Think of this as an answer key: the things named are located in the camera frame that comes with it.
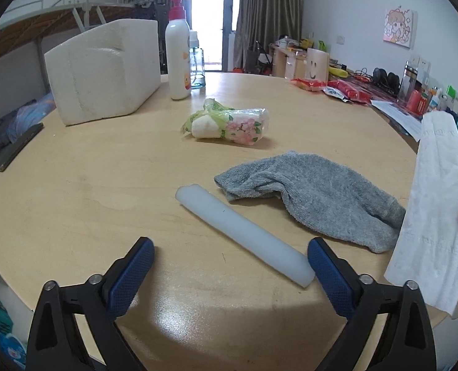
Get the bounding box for red snack packet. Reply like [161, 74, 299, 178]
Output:
[327, 79, 371, 104]
[290, 78, 328, 93]

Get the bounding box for black headphones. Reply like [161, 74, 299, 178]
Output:
[372, 67, 402, 94]

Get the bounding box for black folding cart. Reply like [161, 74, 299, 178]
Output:
[247, 40, 272, 75]

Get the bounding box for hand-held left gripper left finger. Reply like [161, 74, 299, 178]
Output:
[28, 237, 155, 371]

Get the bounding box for clear glass spray bottle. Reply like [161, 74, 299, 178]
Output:
[189, 31, 207, 90]

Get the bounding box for steel thermos bottle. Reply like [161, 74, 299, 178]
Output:
[398, 61, 417, 103]

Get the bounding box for floral tissue pack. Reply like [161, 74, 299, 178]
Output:
[181, 98, 271, 147]

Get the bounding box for white blue snack packet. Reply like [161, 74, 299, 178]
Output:
[322, 87, 350, 102]

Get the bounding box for blue printed bag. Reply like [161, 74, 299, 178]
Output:
[0, 331, 27, 369]

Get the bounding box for row of toiletry bottles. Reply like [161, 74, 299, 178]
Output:
[422, 84, 458, 125]

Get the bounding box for white foam box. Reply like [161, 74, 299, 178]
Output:
[44, 18, 162, 126]

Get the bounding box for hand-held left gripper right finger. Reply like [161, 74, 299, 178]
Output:
[307, 237, 436, 371]

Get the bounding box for white translucent silicone bar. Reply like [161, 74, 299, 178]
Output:
[175, 184, 316, 289]

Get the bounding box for white wall socket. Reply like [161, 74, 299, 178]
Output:
[410, 56, 433, 72]

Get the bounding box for glass balcony door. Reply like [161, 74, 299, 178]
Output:
[189, 0, 242, 72]

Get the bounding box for grey sock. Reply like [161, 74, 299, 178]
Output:
[214, 151, 407, 254]

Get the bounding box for white paper towels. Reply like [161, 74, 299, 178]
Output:
[384, 111, 458, 335]

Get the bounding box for white lotion bottle red cap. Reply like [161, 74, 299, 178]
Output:
[164, 0, 192, 100]

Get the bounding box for printed paper sheet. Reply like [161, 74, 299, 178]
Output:
[370, 99, 423, 142]

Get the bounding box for blue patterned quilt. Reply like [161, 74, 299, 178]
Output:
[0, 92, 57, 150]

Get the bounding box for wooden smiley board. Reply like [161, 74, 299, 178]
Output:
[305, 48, 329, 82]

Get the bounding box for dark hanging clothes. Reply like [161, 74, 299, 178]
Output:
[134, 0, 168, 21]

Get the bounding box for pink cartoon wall poster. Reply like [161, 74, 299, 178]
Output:
[382, 6, 415, 49]

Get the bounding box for red can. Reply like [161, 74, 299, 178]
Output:
[406, 89, 424, 116]

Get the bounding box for black flat device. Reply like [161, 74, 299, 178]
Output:
[0, 122, 45, 172]

